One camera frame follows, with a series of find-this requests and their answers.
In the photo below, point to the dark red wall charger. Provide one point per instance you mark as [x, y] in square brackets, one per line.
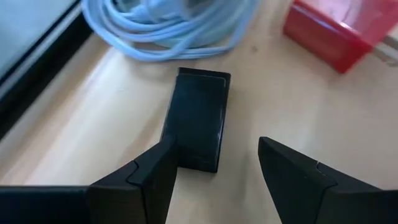
[329, 34]

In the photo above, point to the black rectangular power bank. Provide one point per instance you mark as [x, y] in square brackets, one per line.
[197, 121]

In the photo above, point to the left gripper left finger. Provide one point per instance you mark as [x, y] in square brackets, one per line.
[140, 193]

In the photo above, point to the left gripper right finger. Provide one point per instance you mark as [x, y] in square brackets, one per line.
[304, 193]

